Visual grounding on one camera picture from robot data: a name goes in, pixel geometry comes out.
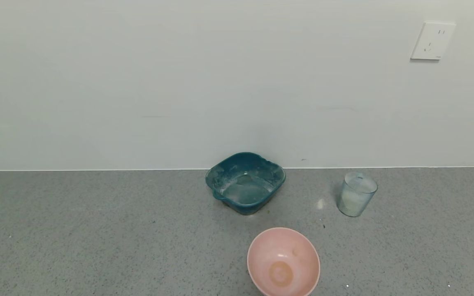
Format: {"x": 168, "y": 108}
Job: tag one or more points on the fine pale powder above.
{"x": 352, "y": 203}

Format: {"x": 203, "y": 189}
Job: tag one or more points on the clear ribbed plastic cup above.
{"x": 356, "y": 197}

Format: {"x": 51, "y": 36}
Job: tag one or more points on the pink bowl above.
{"x": 282, "y": 263}

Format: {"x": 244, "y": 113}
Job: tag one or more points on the teal plastic basin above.
{"x": 245, "y": 193}

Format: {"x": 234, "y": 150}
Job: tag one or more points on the white wall socket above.
{"x": 432, "y": 41}

